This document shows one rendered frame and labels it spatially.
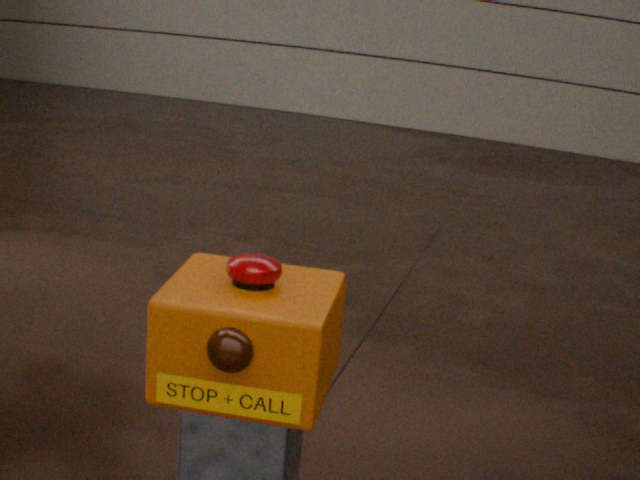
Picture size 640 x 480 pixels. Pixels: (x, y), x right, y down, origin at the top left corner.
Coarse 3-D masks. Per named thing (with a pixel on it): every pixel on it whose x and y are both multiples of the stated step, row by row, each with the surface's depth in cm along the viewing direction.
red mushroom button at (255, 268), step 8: (240, 256) 74; (248, 256) 74; (256, 256) 74; (264, 256) 75; (232, 264) 73; (240, 264) 73; (248, 264) 73; (256, 264) 73; (264, 264) 73; (272, 264) 74; (280, 264) 74; (232, 272) 73; (240, 272) 73; (248, 272) 72; (256, 272) 72; (264, 272) 73; (272, 272) 73; (280, 272) 74; (240, 280) 73; (248, 280) 73; (256, 280) 73; (264, 280) 73; (272, 280) 73
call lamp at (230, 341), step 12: (216, 336) 69; (228, 336) 69; (240, 336) 69; (216, 348) 69; (228, 348) 68; (240, 348) 69; (252, 348) 69; (216, 360) 69; (228, 360) 69; (240, 360) 69; (228, 372) 69
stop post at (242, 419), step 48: (192, 288) 73; (240, 288) 73; (288, 288) 74; (336, 288) 76; (192, 336) 70; (288, 336) 69; (336, 336) 77; (192, 384) 71; (240, 384) 70; (288, 384) 70; (192, 432) 74; (240, 432) 73; (288, 432) 73
